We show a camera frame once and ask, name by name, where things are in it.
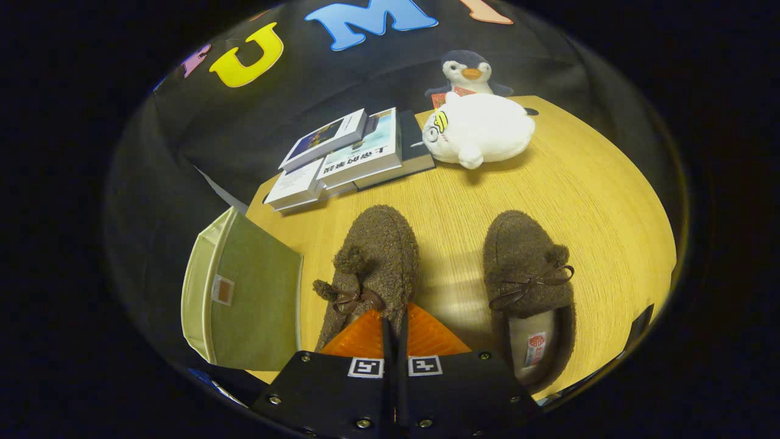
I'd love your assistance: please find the book with pale blue cover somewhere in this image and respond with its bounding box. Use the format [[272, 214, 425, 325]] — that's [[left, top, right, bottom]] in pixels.
[[316, 107, 404, 190]]

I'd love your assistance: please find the green fabric storage box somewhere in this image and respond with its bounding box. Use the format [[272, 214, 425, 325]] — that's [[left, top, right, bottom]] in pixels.
[[181, 206, 304, 371]]

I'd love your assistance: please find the penguin plush toy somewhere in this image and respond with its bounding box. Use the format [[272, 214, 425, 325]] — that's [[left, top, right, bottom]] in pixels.
[[425, 50, 514, 110]]

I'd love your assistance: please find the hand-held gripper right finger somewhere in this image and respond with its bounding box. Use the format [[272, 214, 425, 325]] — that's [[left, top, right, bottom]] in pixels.
[[397, 303, 540, 439]]

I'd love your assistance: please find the blue and white object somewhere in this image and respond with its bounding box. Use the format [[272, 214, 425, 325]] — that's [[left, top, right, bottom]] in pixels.
[[186, 367, 247, 408]]

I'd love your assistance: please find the black book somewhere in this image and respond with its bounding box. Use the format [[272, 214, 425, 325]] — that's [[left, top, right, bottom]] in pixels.
[[353, 110, 436, 191]]

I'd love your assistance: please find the white book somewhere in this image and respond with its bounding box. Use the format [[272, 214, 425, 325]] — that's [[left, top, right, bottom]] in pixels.
[[263, 157, 327, 213]]

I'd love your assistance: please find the brown fuzzy shoe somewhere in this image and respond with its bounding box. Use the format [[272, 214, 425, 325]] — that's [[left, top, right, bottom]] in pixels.
[[313, 204, 421, 353], [483, 210, 576, 394]]

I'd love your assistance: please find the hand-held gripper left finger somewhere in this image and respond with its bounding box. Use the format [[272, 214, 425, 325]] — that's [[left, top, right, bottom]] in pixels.
[[251, 308, 394, 439]]

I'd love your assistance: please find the white seal plush toy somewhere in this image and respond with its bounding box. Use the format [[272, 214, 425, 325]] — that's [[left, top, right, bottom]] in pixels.
[[422, 91, 537, 170]]

